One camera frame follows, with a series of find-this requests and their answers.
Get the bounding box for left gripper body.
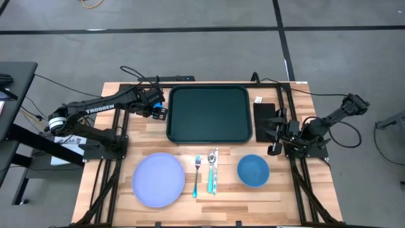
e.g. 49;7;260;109
135;87;166;112

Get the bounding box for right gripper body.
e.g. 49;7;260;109
267;106;300;156

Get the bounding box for blue bowl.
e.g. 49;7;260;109
237;154;271;188

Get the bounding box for lavender plate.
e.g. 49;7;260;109
131;152;186;209

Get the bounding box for fork with teal handle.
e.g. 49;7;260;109
192;155;202;199

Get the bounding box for knife with patterned teal handle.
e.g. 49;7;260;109
211;147;220;196

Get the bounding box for spoon with teal handle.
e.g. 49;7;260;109
207;151;217;194

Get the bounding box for dark green serving tray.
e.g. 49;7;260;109
166;84;253;145

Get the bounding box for black rectangular mat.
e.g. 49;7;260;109
252;103;277;143

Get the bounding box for black power strip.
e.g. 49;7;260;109
137;75;196;82

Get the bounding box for white paper label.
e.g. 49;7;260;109
50;135;88;166

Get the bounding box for grey metal stand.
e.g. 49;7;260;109
375;109;405;130

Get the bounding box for black desk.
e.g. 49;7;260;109
0;61;86;205

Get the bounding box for black device on desk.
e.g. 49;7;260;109
0;73;19;101

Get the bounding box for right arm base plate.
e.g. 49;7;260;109
283;141;330;159

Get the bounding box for black aluminium table frame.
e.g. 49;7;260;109
71;82;343;228

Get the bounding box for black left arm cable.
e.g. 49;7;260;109
119;65;161;92

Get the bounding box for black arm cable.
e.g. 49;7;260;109
119;65;161;92
261;78;349;98

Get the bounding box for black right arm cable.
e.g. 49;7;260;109
261;78;349;98

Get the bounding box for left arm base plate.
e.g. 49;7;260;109
78;136;129;161

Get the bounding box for yellow cable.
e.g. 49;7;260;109
80;0;105;10

